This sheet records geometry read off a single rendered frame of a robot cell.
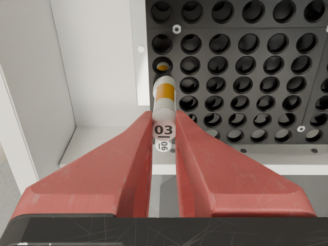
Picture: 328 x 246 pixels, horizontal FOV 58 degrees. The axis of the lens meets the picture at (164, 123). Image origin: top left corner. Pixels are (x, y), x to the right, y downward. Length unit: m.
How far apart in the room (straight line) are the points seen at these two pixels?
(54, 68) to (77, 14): 0.05
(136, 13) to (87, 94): 0.09
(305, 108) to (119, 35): 0.16
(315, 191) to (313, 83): 0.32
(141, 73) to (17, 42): 0.10
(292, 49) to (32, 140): 0.18
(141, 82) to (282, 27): 0.12
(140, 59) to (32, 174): 0.12
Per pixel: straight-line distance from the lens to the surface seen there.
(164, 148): 0.22
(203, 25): 0.19
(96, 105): 0.29
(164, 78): 0.16
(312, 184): 0.53
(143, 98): 0.27
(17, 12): 0.22
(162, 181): 1.46
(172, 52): 0.19
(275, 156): 0.27
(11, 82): 0.20
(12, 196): 1.80
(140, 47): 0.25
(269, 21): 0.20
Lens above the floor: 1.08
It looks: 57 degrees down
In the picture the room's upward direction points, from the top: 178 degrees counter-clockwise
